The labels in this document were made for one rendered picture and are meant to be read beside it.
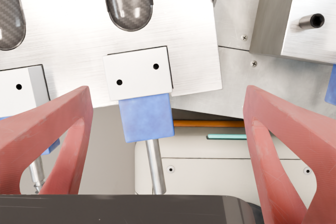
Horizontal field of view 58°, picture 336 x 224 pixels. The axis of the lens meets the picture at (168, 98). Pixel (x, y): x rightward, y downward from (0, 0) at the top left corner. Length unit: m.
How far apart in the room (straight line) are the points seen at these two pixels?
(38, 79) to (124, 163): 0.97
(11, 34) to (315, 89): 0.30
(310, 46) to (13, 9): 0.24
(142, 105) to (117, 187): 1.02
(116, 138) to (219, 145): 0.44
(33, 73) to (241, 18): 0.20
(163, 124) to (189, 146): 0.64
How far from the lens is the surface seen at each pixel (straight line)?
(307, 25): 0.24
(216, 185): 0.94
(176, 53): 0.26
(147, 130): 0.26
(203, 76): 0.26
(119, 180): 1.24
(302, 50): 0.25
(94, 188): 1.28
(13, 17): 0.30
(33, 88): 0.26
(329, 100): 0.27
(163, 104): 0.25
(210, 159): 0.91
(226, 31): 0.32
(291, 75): 0.34
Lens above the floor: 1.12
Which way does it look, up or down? 80 degrees down
